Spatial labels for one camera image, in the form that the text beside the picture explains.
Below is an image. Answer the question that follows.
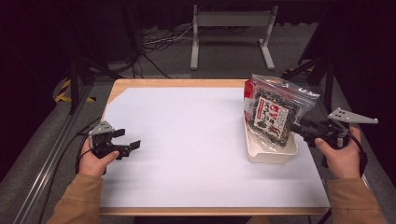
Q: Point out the yellow and black hazard tape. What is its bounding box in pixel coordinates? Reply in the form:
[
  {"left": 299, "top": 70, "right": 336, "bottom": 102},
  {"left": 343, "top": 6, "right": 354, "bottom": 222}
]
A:
[{"left": 55, "top": 78, "right": 96, "bottom": 104}]

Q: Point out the red seasoning packet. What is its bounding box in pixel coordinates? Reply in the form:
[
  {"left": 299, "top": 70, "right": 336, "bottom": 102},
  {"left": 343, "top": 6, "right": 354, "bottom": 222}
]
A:
[{"left": 243, "top": 78, "right": 258, "bottom": 125}]

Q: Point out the black floor cable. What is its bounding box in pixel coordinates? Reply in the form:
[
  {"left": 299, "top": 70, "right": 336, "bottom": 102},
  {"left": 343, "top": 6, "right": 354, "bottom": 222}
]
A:
[{"left": 36, "top": 116, "right": 102, "bottom": 224}]

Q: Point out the white table mat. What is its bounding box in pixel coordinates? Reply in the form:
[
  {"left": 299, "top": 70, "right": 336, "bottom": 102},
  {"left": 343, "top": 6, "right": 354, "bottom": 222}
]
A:
[{"left": 100, "top": 87, "right": 331, "bottom": 209}]

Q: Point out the person's left hand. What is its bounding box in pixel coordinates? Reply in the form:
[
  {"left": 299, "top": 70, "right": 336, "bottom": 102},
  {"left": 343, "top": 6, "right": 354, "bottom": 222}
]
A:
[{"left": 78, "top": 148, "right": 120, "bottom": 177}]

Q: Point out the bundle of floor cables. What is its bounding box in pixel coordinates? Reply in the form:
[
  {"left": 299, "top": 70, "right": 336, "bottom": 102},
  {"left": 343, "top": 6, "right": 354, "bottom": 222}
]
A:
[{"left": 136, "top": 26, "right": 194, "bottom": 78}]

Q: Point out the right hand-held gripper cable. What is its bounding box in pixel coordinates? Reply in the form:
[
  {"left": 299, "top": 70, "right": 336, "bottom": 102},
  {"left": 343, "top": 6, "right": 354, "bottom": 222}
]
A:
[{"left": 346, "top": 130, "right": 369, "bottom": 178}]

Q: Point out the left hand-held gripper cable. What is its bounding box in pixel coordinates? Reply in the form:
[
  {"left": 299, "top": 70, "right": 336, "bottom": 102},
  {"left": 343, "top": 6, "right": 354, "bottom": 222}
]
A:
[{"left": 75, "top": 130, "right": 94, "bottom": 175}]

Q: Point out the white plastic container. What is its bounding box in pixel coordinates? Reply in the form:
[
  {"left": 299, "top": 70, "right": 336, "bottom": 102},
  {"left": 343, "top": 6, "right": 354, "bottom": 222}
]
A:
[{"left": 243, "top": 115, "right": 299, "bottom": 165}]

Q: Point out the person's right hand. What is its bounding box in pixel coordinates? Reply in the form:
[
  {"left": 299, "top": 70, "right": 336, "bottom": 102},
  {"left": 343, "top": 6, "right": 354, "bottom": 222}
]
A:
[{"left": 314, "top": 125, "right": 363, "bottom": 180}]

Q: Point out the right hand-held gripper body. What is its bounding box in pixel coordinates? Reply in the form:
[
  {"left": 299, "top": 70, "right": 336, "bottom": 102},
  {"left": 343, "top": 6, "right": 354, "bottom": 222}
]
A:
[{"left": 303, "top": 107, "right": 379, "bottom": 149}]

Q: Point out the grey metal stand frame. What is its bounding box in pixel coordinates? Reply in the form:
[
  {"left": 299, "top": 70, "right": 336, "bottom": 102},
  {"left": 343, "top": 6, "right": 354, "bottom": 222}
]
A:
[{"left": 190, "top": 4, "right": 279, "bottom": 71}]

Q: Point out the hand-held gripper cable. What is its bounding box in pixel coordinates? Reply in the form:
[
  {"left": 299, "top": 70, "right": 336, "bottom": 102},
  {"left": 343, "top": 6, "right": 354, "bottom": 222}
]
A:
[
  {"left": 75, "top": 130, "right": 94, "bottom": 175},
  {"left": 346, "top": 130, "right": 369, "bottom": 178}
]

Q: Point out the clear bag of dried seaweed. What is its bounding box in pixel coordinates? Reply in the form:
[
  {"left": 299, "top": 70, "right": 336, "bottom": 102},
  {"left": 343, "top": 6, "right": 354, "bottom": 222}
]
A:
[{"left": 248, "top": 74, "right": 321, "bottom": 148}]

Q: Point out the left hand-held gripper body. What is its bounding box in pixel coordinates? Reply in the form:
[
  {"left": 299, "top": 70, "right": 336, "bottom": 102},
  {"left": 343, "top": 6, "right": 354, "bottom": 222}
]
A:
[{"left": 89, "top": 120, "right": 132, "bottom": 161}]

